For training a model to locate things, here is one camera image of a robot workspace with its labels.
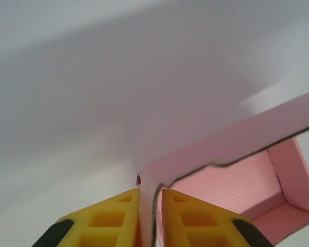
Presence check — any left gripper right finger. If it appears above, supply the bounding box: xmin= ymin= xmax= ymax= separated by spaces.
xmin=161 ymin=188 xmax=274 ymax=247

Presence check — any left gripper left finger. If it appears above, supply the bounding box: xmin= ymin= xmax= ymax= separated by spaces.
xmin=35 ymin=188 xmax=141 ymax=247

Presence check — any pink paper box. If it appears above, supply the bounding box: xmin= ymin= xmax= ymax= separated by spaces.
xmin=135 ymin=87 xmax=309 ymax=247

